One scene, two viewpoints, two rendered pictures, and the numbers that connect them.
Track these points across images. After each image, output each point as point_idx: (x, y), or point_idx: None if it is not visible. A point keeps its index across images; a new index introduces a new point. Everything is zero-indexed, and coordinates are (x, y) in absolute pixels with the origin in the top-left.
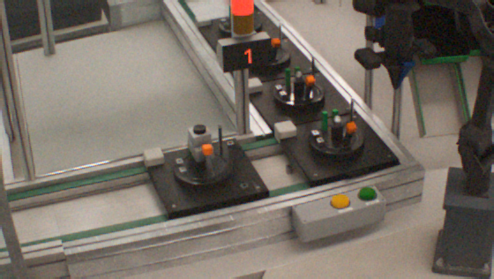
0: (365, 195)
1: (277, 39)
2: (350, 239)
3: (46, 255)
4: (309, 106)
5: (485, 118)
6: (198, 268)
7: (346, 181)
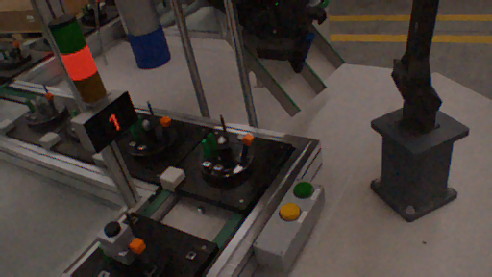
0: (306, 191)
1: None
2: (307, 239)
3: None
4: (172, 145)
5: (430, 46)
6: None
7: (270, 189)
